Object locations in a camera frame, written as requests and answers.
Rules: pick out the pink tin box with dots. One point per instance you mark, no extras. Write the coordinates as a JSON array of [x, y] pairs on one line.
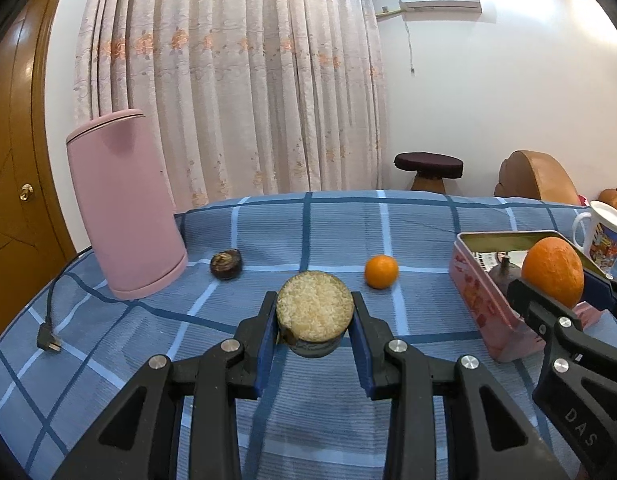
[[478, 310]]

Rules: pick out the wooden door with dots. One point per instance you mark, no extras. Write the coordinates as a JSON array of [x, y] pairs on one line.
[[18, 135]]

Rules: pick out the round stool with dark cushion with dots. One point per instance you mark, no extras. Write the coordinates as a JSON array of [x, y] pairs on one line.
[[428, 165]]

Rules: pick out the pink floral curtain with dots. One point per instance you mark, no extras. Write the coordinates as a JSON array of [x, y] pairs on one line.
[[228, 85]]

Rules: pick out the air conditioner wall pipe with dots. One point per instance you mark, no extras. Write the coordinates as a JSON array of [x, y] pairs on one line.
[[388, 13]]

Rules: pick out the printed paper leaflet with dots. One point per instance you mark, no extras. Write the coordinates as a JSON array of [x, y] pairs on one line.
[[486, 261]]

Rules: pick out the white printed mug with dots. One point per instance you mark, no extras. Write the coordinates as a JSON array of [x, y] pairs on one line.
[[606, 247]]

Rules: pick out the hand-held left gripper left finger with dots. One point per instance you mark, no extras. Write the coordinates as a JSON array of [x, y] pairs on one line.
[[266, 350]]

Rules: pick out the dark brown water chestnut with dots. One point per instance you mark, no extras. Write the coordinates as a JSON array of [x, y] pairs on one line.
[[226, 264]]

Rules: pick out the blue checked tablecloth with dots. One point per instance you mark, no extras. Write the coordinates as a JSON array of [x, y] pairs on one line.
[[288, 235]]

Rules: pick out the white mug lid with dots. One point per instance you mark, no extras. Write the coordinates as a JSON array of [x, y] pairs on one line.
[[611, 217]]

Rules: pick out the brown leather armchair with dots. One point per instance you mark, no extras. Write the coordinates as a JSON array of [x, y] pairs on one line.
[[536, 180]]

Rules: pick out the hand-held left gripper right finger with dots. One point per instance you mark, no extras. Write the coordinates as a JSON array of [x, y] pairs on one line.
[[361, 355]]

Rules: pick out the brass door knob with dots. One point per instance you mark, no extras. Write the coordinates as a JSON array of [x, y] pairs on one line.
[[26, 192]]

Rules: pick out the pink electric kettle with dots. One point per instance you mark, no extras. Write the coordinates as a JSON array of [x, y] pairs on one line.
[[128, 200]]

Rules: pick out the small smooth orange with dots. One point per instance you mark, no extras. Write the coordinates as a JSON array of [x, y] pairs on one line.
[[381, 271]]

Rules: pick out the large rough-skinned orange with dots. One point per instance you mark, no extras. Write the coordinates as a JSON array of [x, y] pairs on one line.
[[553, 270]]

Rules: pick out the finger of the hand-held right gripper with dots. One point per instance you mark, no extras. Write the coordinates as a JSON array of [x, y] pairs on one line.
[[598, 287], [543, 312]]

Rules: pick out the brown leather sofa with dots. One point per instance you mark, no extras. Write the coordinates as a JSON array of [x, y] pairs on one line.
[[616, 197]]

